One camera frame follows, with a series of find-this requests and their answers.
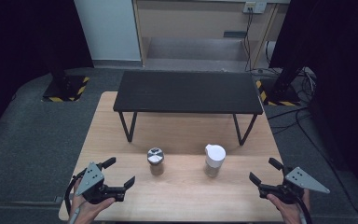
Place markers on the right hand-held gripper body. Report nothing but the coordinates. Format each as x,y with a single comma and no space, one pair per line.
301,180

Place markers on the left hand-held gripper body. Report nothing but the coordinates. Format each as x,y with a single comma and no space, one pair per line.
90,180

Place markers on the spice jar with silver lid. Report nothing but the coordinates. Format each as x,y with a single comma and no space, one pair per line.
156,158

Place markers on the spice jar with white lid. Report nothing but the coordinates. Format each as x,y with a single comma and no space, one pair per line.
215,157

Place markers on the black desktop shelf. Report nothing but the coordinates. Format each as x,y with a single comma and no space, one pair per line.
188,90

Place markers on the person's left hand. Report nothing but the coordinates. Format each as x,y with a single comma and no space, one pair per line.
87,211

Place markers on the person's right hand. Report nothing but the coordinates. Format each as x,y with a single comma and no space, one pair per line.
290,213

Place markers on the grey floor tape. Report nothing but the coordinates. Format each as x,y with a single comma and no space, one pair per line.
58,199

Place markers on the black stand with striped base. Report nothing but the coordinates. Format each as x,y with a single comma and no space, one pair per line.
281,93
63,88

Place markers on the black curtain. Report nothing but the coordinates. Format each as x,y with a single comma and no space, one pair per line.
338,77
28,46

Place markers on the white cabinet panel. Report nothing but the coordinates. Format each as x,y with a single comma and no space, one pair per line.
108,28

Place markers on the grey metal bracket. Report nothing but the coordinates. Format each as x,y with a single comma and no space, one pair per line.
235,34

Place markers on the white wall outlet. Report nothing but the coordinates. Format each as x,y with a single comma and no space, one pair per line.
254,6

